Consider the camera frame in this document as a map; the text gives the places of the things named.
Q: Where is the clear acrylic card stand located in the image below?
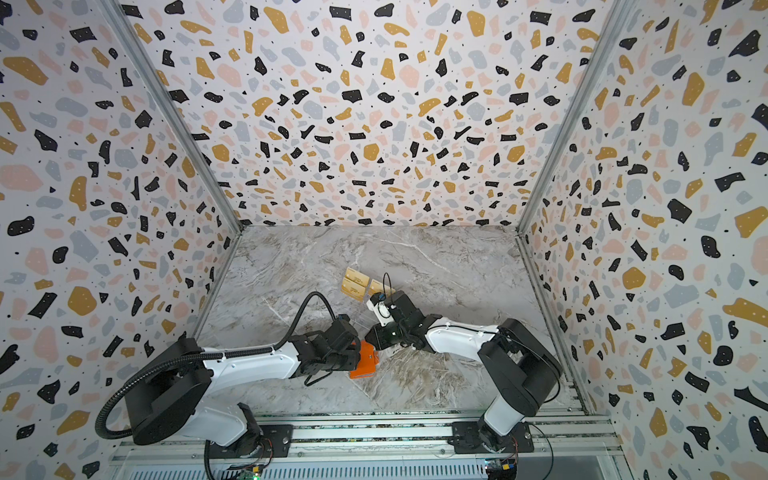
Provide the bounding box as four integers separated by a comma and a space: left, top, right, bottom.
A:
341, 273, 395, 321

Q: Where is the gold card middle left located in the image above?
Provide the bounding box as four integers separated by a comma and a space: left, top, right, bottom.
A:
341, 278, 367, 302

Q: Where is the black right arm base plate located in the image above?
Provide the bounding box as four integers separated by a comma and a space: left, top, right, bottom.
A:
447, 420, 534, 455

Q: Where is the green circuit board left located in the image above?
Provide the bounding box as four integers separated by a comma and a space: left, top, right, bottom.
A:
236, 464, 265, 480

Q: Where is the aluminium corner post right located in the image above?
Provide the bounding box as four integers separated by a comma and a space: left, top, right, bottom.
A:
516, 0, 637, 235

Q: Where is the aluminium corner post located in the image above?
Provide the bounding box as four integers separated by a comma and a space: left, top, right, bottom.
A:
516, 0, 637, 235
96, 1, 243, 236

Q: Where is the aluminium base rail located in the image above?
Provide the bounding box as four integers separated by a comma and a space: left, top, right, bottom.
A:
107, 407, 625, 480

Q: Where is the circuit board right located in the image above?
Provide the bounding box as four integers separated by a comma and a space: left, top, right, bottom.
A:
485, 459, 518, 480

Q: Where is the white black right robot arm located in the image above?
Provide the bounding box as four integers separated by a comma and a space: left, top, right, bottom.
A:
365, 291, 563, 451

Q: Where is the aluminium corner post left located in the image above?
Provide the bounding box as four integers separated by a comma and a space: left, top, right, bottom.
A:
96, 1, 243, 236

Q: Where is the orange card holder wallet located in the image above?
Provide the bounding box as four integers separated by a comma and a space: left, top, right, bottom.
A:
349, 340, 379, 379

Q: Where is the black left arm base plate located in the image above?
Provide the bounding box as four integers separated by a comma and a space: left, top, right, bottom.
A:
207, 424, 294, 462

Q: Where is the gold card back left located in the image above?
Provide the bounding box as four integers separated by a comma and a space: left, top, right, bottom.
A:
344, 267, 370, 287

